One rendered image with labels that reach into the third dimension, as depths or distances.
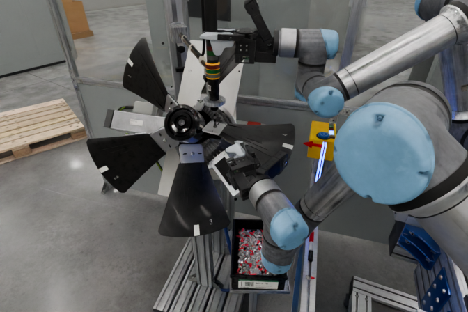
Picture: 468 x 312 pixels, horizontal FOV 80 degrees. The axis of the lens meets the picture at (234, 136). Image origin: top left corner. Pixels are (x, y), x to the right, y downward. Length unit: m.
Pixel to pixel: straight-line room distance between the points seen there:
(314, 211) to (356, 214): 1.35
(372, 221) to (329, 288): 0.51
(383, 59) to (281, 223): 0.42
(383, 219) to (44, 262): 2.21
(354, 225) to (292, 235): 1.54
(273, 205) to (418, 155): 0.34
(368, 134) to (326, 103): 0.32
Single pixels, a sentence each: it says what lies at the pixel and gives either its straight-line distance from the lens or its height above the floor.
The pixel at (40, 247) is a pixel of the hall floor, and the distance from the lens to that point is 2.45.
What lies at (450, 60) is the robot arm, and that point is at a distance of 0.99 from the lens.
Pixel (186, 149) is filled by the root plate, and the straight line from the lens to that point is 0.93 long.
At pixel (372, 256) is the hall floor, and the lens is 2.22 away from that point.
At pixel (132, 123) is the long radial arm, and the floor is 1.11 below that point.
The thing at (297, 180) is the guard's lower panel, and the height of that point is 0.46.
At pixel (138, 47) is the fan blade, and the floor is 1.40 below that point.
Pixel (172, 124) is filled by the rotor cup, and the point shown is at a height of 1.22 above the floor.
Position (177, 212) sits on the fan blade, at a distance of 0.91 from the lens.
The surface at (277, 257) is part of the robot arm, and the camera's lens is 0.68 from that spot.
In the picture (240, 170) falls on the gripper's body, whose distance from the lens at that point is 0.72.
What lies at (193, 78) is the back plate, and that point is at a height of 1.23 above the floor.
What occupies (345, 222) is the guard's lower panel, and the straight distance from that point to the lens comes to 2.10.
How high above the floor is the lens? 1.64
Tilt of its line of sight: 31 degrees down
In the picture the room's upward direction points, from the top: straight up
